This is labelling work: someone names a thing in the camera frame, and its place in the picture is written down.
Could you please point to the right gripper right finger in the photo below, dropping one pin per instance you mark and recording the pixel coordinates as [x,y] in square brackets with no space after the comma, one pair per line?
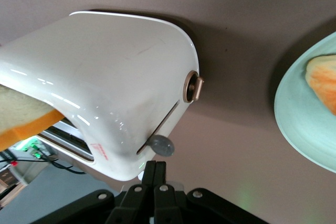
[165,200]

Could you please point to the white two-slot toaster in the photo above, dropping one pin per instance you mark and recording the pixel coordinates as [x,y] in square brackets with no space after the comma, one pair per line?
[105,77]

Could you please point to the copper toaster dial knob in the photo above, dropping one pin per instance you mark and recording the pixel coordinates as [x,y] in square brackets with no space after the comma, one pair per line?
[194,87]

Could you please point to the orange triangular pastry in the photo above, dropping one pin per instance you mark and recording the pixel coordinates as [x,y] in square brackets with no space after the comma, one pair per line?
[325,82]

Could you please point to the grey toaster lever knob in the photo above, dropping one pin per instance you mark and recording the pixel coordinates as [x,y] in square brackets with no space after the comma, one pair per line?
[162,145]

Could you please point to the toast slice with orange crust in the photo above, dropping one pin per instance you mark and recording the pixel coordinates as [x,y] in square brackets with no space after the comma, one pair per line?
[18,113]

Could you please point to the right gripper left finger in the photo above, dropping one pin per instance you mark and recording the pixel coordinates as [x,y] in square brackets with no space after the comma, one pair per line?
[136,200]

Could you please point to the pale green round plate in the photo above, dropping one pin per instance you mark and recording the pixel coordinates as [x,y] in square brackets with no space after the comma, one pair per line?
[296,119]

